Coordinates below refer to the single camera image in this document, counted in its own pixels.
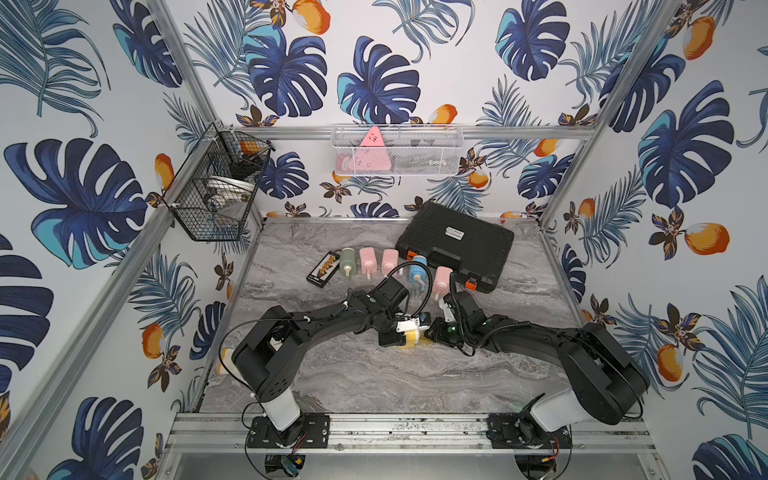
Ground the yellow pencil sharpener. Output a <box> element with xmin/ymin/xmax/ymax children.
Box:
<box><xmin>401</xmin><ymin>329</ymin><xmax>421</xmax><ymax>349</ymax></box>

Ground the pink pencil sharpener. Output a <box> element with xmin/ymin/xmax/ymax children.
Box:
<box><xmin>359</xmin><ymin>247</ymin><xmax>378</xmax><ymax>280</ymax></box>
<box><xmin>432</xmin><ymin>266</ymin><xmax>453</xmax><ymax>301</ymax></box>
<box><xmin>381</xmin><ymin>249</ymin><xmax>399</xmax><ymax>276</ymax></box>

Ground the blue pencil sharpener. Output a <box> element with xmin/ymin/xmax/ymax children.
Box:
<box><xmin>408</xmin><ymin>255</ymin><xmax>430</xmax><ymax>291</ymax></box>

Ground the green pencil sharpener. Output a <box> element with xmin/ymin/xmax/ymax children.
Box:
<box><xmin>339</xmin><ymin>247</ymin><xmax>357</xmax><ymax>280</ymax></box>

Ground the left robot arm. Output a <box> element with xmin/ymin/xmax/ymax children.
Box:
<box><xmin>231</xmin><ymin>278</ymin><xmax>432</xmax><ymax>438</ymax></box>

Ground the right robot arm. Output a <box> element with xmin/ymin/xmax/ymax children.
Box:
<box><xmin>426</xmin><ymin>292</ymin><xmax>650</xmax><ymax>432</ymax></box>

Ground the black plastic tool case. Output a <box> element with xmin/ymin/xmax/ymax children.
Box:
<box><xmin>395</xmin><ymin>202</ymin><xmax>515</xmax><ymax>293</ymax></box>

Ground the black yellow small box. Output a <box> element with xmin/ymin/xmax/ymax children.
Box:
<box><xmin>306</xmin><ymin>250</ymin><xmax>341</xmax><ymax>288</ymax></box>

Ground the pink triangular object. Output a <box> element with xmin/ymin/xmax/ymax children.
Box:
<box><xmin>349</xmin><ymin>126</ymin><xmax>393</xmax><ymax>174</ymax></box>

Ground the white work glove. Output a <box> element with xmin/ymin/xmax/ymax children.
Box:
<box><xmin>217</xmin><ymin>347</ymin><xmax>235</xmax><ymax>375</ymax></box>

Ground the white wire mesh basket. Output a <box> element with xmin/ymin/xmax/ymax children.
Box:
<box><xmin>330</xmin><ymin>124</ymin><xmax>464</xmax><ymax>177</ymax></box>

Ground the black wire basket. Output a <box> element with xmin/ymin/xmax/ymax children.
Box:
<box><xmin>162</xmin><ymin>124</ymin><xmax>275</xmax><ymax>242</ymax></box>

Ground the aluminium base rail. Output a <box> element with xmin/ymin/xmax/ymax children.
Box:
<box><xmin>165</xmin><ymin>413</ymin><xmax>656</xmax><ymax>455</ymax></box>

